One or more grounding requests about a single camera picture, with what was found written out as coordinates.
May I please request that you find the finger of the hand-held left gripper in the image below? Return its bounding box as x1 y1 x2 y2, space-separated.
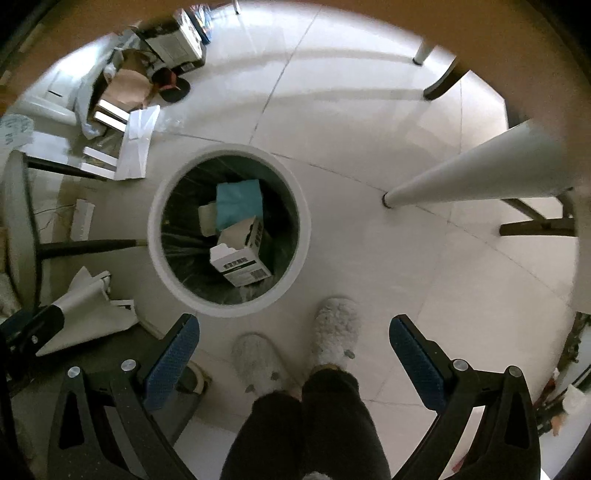
0 305 64 358

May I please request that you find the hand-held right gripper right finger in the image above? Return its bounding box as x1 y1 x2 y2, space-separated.
389 315 541 480

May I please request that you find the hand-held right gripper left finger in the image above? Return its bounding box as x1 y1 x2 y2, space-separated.
46 314 201 480

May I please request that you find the white round trash bin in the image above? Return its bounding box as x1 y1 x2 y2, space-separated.
147 143 311 318

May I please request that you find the beige round object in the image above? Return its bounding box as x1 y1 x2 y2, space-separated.
178 361 214 395

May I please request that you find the grey fluffy left slipper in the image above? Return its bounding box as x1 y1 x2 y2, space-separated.
231 333 291 398

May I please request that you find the grey fluffy slipper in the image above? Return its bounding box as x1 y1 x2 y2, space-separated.
231 333 291 398
309 298 362 376

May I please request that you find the grey fluffy right slipper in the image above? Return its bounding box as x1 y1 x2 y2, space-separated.
309 298 362 376

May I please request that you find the person's right leg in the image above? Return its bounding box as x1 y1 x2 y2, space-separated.
300 368 393 480

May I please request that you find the person's leg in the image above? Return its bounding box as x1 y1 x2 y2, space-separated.
300 368 393 480
219 391 306 480

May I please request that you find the round white stool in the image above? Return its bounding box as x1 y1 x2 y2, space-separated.
0 150 149 315

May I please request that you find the white barcode cardboard box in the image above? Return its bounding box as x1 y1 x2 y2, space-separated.
209 216 273 288

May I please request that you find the small white long box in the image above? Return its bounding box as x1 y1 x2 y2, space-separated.
69 198 96 242

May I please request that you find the person's left leg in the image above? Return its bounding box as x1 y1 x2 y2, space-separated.
219 391 306 480

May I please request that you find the teal paper packet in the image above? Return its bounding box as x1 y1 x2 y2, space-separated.
216 181 263 230

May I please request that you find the patterned light cloth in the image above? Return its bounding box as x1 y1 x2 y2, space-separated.
0 114 36 149

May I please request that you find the thick white table leg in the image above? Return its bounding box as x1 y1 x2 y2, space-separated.
382 119 575 209

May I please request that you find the large flat white cardboard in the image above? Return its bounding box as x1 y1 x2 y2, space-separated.
115 104 161 182

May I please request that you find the open white box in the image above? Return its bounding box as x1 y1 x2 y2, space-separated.
92 98 131 134

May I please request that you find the white plastic bag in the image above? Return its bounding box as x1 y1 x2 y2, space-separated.
75 46 124 140

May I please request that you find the brown paper bag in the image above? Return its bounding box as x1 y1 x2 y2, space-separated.
99 48 157 112

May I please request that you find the black cap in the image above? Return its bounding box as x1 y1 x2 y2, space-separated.
154 68 191 103

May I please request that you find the dark wooden chair leg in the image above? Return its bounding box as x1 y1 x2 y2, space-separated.
422 58 471 101

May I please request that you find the thin white table leg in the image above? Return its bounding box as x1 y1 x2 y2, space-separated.
412 38 438 66

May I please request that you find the printed appliance carton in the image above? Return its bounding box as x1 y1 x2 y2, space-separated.
142 10 207 69

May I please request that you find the dark wooden chair frame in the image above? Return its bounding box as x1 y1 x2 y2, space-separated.
499 191 580 238

